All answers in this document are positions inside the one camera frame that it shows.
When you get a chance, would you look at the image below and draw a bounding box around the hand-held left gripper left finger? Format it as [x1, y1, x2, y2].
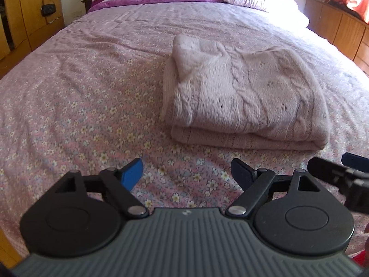
[54, 157, 149, 219]

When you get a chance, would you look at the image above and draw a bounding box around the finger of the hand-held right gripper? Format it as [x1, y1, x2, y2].
[307, 157, 369, 186]
[341, 153, 369, 169]

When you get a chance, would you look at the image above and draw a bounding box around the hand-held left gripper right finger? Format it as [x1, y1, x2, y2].
[225, 158, 321, 217]

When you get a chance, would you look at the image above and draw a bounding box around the pink knitted sweater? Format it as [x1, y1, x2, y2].
[161, 33, 331, 152]

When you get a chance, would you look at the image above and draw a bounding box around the red cloth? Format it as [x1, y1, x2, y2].
[349, 250, 369, 269]

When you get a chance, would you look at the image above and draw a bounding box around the pink floral bed sheet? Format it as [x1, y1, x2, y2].
[0, 0, 369, 262]

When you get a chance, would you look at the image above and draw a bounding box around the wooden side cabinet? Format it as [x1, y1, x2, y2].
[305, 0, 369, 79]

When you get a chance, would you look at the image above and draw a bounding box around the dark cloth on cabinet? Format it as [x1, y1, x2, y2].
[329, 0, 369, 21]

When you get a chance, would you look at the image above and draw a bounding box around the small black purse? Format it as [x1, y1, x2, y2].
[40, 3, 57, 17]

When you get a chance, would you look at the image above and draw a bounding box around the wooden wardrobe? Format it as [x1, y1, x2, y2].
[0, 0, 65, 79]

